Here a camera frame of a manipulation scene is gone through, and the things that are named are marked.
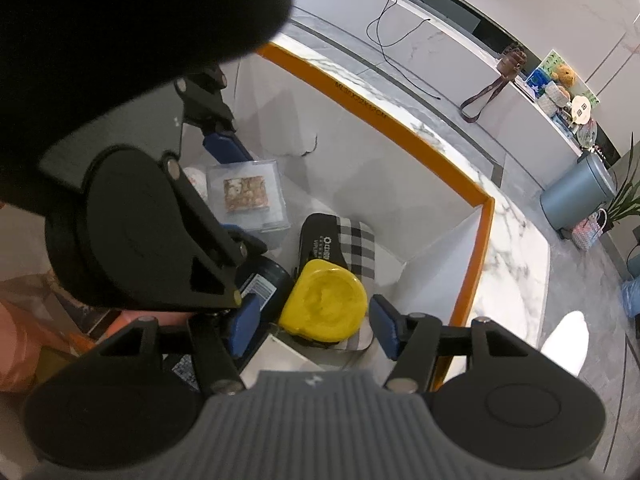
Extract white flat box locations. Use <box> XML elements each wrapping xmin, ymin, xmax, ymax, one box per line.
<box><xmin>240</xmin><ymin>332</ymin><xmax>342</xmax><ymax>387</ymax></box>

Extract green potted plant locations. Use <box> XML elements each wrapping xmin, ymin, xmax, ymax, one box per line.
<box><xmin>602</xmin><ymin>142</ymin><xmax>640</xmax><ymax>235</ymax></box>

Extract plaid fabric pouch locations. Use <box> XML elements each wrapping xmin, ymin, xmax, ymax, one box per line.
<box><xmin>295</xmin><ymin>212</ymin><xmax>377</xmax><ymax>357</ymax></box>

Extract round white tag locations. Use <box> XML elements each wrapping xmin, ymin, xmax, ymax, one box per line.
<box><xmin>570</xmin><ymin>95</ymin><xmax>594</xmax><ymax>125</ymax></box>

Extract orange-rimmed white storage box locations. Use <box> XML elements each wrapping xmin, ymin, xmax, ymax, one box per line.
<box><xmin>234</xmin><ymin>42</ymin><xmax>496</xmax><ymax>392</ymax></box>

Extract grey-blue trash can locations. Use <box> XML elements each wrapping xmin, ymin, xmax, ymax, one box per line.
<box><xmin>540</xmin><ymin>152</ymin><xmax>617</xmax><ymax>242</ymax></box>

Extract blue patterned box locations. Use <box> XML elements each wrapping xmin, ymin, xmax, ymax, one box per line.
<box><xmin>525</xmin><ymin>69</ymin><xmax>551</xmax><ymax>96</ymax></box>

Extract green picture board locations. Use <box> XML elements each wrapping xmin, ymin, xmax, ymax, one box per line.
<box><xmin>537</xmin><ymin>50</ymin><xmax>599</xmax><ymax>107</ymax></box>

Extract dark blue bottle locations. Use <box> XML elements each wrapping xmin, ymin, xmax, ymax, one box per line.
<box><xmin>234</xmin><ymin>255</ymin><xmax>297</xmax><ymax>322</ymax></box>

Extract clear plastic case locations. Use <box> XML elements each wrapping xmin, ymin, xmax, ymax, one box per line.
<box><xmin>206</xmin><ymin>159</ymin><xmax>291</xmax><ymax>234</ymax></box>

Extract yellow round container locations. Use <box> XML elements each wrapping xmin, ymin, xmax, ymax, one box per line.
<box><xmin>279</xmin><ymin>259</ymin><xmax>369</xmax><ymax>344</ymax></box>

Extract woven pink basket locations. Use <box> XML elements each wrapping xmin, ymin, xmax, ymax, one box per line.
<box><xmin>571</xmin><ymin>208</ymin><xmax>609</xmax><ymax>251</ymax></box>

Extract orange plastic bag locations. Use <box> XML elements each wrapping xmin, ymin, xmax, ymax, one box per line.
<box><xmin>0</xmin><ymin>200</ymin><xmax>126</xmax><ymax>392</ymax></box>

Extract brown leather bag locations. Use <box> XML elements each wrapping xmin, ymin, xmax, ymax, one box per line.
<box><xmin>460</xmin><ymin>45</ymin><xmax>529</xmax><ymax>124</ymax></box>

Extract black cable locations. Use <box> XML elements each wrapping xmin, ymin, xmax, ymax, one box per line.
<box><xmin>366</xmin><ymin>0</ymin><xmax>442</xmax><ymax>102</ymax></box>

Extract blue water jug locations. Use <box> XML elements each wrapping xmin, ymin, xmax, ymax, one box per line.
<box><xmin>620</xmin><ymin>275</ymin><xmax>640</xmax><ymax>319</ymax></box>

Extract white tv console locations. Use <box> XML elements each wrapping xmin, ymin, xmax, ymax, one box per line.
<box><xmin>287</xmin><ymin>0</ymin><xmax>622</xmax><ymax>192</ymax></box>

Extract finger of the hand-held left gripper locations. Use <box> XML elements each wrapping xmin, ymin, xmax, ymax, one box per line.
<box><xmin>174</xmin><ymin>72</ymin><xmax>254</xmax><ymax>166</ymax></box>
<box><xmin>161</xmin><ymin>154</ymin><xmax>269</xmax><ymax>311</ymax></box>

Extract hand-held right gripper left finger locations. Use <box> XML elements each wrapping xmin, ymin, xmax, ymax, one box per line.
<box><xmin>98</xmin><ymin>297</ymin><xmax>261</xmax><ymax>397</ymax></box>

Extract person's white-socked foot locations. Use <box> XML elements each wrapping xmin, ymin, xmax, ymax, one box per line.
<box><xmin>542</xmin><ymin>310</ymin><xmax>589</xmax><ymax>379</ymax></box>

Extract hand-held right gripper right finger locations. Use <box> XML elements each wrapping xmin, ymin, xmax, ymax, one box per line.
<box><xmin>369</xmin><ymin>294</ymin><xmax>541</xmax><ymax>394</ymax></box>

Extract white patterned jar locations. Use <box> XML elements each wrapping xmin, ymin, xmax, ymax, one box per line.
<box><xmin>537</xmin><ymin>82</ymin><xmax>571</xmax><ymax>112</ymax></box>

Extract yellow teddy bear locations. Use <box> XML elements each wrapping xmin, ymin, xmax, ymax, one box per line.
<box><xmin>550</xmin><ymin>63</ymin><xmax>576</xmax><ymax>94</ymax></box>

